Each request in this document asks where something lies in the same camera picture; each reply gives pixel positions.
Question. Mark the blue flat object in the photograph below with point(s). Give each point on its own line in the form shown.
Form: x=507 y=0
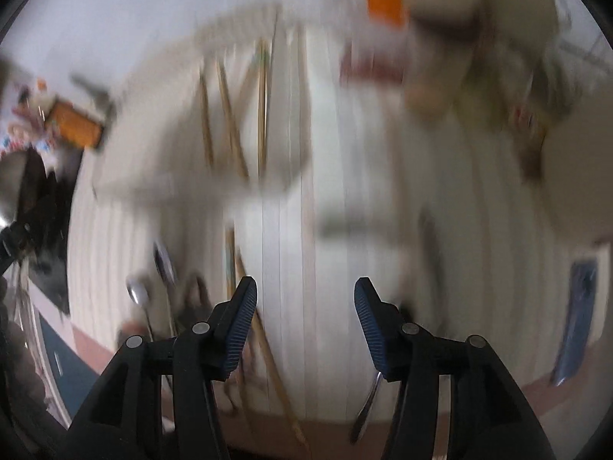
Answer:
x=577 y=316

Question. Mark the orange box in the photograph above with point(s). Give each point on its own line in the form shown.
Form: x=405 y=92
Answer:
x=76 y=127

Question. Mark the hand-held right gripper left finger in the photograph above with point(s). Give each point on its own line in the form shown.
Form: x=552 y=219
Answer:
x=241 y=327

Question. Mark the beige blurred objects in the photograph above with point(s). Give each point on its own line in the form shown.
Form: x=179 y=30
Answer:
x=445 y=52

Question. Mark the white striped table mat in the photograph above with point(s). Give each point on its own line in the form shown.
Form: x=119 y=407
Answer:
x=335 y=297

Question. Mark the orange labelled packet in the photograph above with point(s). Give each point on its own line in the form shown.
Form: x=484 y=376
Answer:
x=384 y=3

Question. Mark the white utensil tray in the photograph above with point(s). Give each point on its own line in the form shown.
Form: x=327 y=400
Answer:
x=158 y=153

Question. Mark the wooden chopstick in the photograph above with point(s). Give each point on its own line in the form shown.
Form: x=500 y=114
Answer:
x=261 y=105
x=206 y=120
x=232 y=124
x=275 y=373
x=230 y=258

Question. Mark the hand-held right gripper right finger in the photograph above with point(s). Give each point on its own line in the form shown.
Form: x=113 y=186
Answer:
x=369 y=327

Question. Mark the silver metal spoon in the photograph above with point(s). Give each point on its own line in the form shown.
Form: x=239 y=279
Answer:
x=367 y=407
x=138 y=291
x=163 y=259

